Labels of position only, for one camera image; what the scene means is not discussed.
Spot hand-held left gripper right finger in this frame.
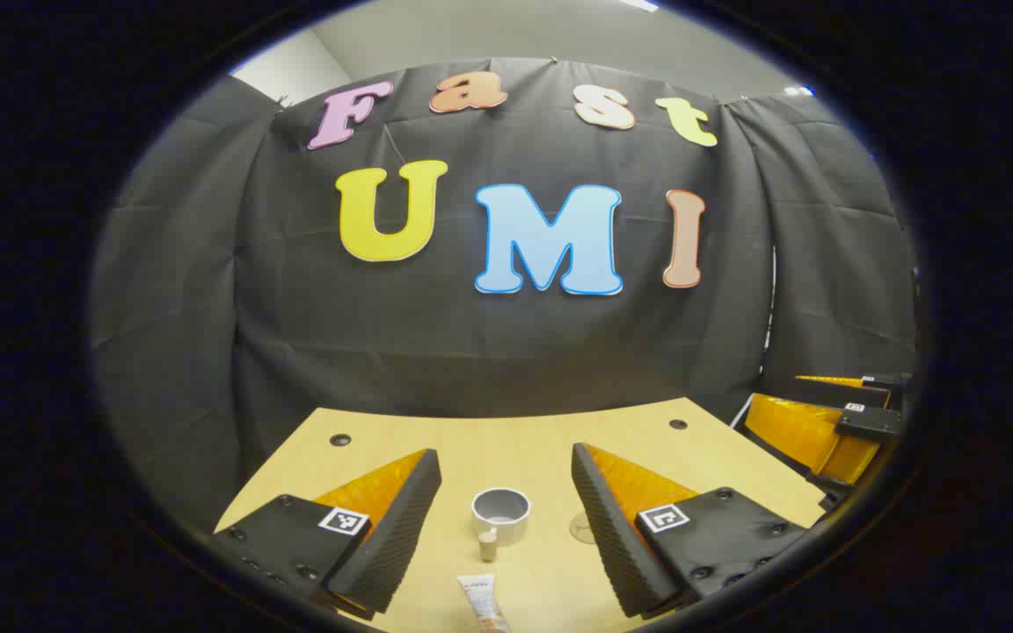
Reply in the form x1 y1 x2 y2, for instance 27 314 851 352
571 443 817 620

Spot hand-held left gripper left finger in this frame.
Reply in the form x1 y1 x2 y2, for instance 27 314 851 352
208 448 443 621

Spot white cup with wooden handle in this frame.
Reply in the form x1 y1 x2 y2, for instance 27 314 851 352
470 487 532 564

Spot white toothpaste tube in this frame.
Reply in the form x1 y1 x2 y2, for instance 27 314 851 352
456 573 513 633

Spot light wooden desktop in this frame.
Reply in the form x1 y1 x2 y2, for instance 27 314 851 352
212 397 828 633

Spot black backdrop cloth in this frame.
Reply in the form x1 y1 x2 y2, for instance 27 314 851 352
89 57 921 528

